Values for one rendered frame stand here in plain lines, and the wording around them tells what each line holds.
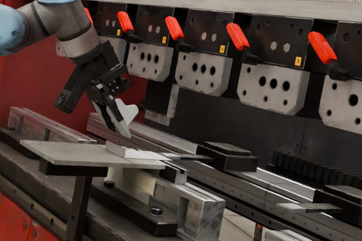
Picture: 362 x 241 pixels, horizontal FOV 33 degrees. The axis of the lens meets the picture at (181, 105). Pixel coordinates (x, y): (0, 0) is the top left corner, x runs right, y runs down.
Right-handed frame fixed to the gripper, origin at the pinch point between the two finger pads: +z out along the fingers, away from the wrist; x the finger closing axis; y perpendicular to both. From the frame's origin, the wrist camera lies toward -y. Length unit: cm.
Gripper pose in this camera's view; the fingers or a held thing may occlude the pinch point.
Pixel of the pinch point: (117, 132)
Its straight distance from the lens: 137.1
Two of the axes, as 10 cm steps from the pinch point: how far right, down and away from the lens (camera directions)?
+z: 3.7, 8.1, 4.5
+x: -5.8, -1.7, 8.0
